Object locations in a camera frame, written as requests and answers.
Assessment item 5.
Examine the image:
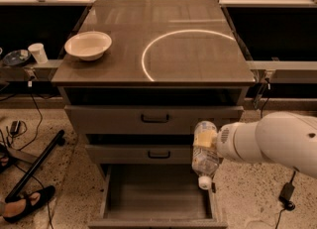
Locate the black cable left floor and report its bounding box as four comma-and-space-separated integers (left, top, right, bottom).
0, 80, 55, 229

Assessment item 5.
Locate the drawer with handle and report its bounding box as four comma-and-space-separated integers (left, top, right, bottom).
85, 145, 192, 165
65, 105, 244, 135

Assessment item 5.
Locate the white paper cup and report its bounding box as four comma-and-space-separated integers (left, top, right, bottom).
28, 43, 48, 63

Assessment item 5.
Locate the clear plastic water bottle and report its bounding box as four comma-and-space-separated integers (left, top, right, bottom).
192, 121, 219, 190

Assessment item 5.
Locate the dark blue plate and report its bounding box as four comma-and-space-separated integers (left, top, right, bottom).
3, 50, 31, 66

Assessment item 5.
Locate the foot in black shoe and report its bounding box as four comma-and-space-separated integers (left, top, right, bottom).
0, 185, 55, 223

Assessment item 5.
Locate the black pole on floor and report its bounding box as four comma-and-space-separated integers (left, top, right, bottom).
5, 130, 65, 202

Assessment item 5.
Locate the middle drawer with handle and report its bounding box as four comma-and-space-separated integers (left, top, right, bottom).
85, 145, 192, 165

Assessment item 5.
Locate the top drawer with handle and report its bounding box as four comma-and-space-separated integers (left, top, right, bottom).
65, 105, 244, 135

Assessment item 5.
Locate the grey drawer cabinet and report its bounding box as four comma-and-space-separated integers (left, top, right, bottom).
51, 0, 257, 229

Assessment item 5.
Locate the open bottom drawer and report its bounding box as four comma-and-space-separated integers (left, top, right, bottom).
88, 165, 228, 229

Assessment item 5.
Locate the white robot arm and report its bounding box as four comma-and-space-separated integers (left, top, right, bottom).
193, 112, 317, 178

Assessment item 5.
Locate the small black adapter left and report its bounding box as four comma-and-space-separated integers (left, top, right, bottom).
10, 121, 21, 135

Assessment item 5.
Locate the white ceramic bowl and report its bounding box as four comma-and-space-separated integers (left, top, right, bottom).
64, 31, 112, 61

